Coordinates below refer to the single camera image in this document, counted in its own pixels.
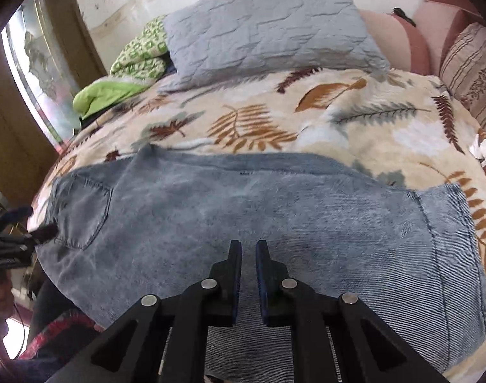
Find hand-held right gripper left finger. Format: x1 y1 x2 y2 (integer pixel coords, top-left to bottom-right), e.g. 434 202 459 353
47 240 242 383

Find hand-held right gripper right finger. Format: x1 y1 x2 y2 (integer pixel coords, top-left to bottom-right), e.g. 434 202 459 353
256 240 447 383

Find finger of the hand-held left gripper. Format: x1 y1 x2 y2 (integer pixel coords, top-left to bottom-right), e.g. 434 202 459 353
25 224 57 244
0 206 33 224

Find blue denim pants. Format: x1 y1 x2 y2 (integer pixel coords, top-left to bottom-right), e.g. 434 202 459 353
35 144 486 383

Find person's left hand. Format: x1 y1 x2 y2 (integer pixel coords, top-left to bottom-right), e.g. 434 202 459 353
0 275 17 322

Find person's dark trouser leg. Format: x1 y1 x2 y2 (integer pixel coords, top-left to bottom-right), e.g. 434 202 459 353
25 279 92 340

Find wooden wardrobe with mirror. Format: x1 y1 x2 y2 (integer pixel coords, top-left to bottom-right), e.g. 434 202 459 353
0 0 110 208

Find person's red clothing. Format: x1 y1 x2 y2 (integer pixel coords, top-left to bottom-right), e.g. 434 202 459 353
19 313 104 364

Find leaf print blanket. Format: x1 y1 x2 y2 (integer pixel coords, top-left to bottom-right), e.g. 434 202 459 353
27 66 486 383

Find green patterned quilt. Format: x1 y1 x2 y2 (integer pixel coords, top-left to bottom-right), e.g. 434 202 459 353
72 14 172 120

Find grey quilted pillow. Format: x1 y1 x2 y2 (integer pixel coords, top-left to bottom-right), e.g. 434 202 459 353
157 0 391 92

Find small black object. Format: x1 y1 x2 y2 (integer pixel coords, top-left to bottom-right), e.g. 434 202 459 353
390 7 417 28

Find striped sofa cushion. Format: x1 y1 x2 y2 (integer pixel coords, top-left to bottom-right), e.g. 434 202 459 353
439 22 486 128

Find pink sofa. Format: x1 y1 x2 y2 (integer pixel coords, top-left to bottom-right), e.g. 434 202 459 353
358 0 486 76

